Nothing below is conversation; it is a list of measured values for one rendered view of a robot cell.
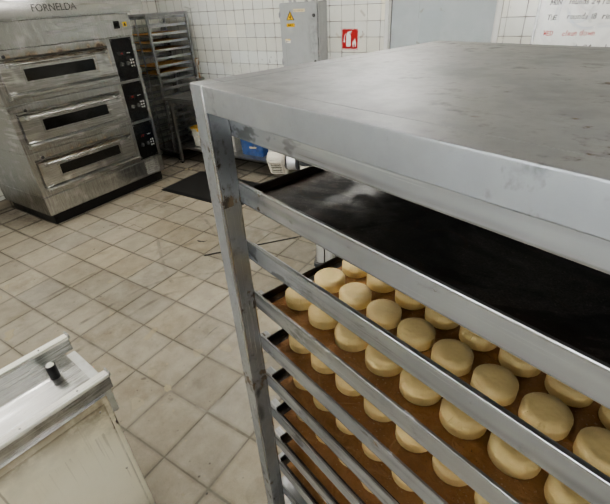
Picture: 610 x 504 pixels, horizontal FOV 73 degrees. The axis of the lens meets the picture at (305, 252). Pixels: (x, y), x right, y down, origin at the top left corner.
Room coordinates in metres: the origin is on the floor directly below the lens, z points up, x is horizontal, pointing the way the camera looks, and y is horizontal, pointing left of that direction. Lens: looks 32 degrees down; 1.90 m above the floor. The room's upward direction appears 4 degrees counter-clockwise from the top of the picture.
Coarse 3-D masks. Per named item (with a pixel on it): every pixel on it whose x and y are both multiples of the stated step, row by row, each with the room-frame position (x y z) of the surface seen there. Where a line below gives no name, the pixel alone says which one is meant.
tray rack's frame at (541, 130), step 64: (320, 64) 0.60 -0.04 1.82; (384, 64) 0.57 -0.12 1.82; (448, 64) 0.54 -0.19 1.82; (512, 64) 0.51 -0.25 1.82; (576, 64) 0.48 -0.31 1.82; (256, 128) 0.41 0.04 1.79; (320, 128) 0.33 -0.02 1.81; (384, 128) 0.28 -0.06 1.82; (448, 128) 0.27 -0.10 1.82; (512, 128) 0.26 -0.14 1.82; (576, 128) 0.25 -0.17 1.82; (512, 192) 0.21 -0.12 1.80; (576, 192) 0.18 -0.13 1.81
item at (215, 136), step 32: (192, 96) 0.51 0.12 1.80; (224, 128) 0.50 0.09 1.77; (224, 160) 0.50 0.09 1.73; (224, 192) 0.50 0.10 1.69; (224, 224) 0.49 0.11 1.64; (224, 256) 0.51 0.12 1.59; (256, 320) 0.51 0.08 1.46; (256, 352) 0.50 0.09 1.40; (256, 384) 0.50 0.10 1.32; (256, 416) 0.50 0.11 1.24
